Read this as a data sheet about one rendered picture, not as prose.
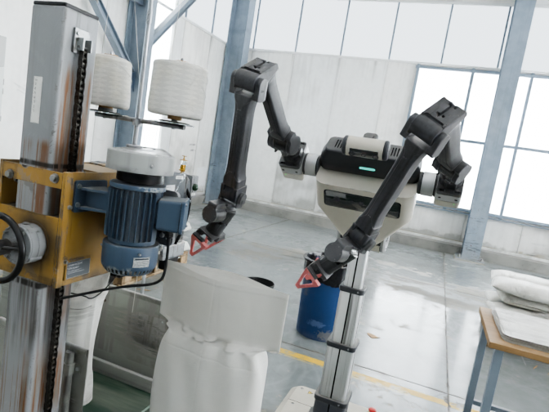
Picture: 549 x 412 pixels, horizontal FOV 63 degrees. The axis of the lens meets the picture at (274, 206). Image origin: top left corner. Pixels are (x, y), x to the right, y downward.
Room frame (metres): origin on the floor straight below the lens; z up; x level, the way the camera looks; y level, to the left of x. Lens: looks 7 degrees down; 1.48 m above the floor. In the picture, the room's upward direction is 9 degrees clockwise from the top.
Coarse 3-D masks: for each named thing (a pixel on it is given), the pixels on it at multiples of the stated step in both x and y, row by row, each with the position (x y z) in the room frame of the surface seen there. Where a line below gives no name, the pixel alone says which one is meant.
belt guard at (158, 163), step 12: (108, 156) 1.16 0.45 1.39; (120, 156) 1.13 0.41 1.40; (132, 156) 1.12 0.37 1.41; (144, 156) 1.13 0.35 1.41; (156, 156) 1.14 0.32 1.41; (168, 156) 1.21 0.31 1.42; (120, 168) 1.13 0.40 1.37; (132, 168) 1.12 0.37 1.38; (144, 168) 1.13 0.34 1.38; (156, 168) 1.15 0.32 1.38; (168, 168) 1.18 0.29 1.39
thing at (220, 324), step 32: (192, 288) 1.47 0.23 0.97; (224, 288) 1.41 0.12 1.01; (256, 288) 1.41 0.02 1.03; (192, 320) 1.46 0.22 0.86; (224, 320) 1.41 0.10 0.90; (256, 320) 1.41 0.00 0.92; (160, 352) 1.48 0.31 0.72; (192, 352) 1.42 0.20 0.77; (224, 352) 1.38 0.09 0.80; (256, 352) 1.39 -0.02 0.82; (160, 384) 1.46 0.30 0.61; (192, 384) 1.40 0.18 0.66; (224, 384) 1.36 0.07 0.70; (256, 384) 1.37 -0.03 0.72
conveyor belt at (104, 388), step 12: (96, 372) 1.86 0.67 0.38; (96, 384) 1.77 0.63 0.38; (108, 384) 1.78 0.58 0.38; (120, 384) 1.80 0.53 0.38; (96, 396) 1.69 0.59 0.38; (108, 396) 1.70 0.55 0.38; (120, 396) 1.71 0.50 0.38; (132, 396) 1.72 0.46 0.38; (144, 396) 1.74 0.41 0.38; (84, 408) 1.60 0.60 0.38; (96, 408) 1.61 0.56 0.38; (108, 408) 1.62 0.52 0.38; (120, 408) 1.64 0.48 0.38; (132, 408) 1.65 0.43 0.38; (144, 408) 1.66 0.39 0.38
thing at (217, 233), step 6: (210, 222) 1.49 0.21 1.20; (216, 222) 1.48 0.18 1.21; (204, 228) 1.49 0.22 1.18; (210, 228) 1.49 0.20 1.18; (216, 228) 1.48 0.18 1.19; (222, 228) 1.49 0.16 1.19; (204, 234) 1.47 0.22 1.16; (210, 234) 1.48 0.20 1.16; (216, 234) 1.49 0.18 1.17; (222, 234) 1.54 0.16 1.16; (210, 240) 1.46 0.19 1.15
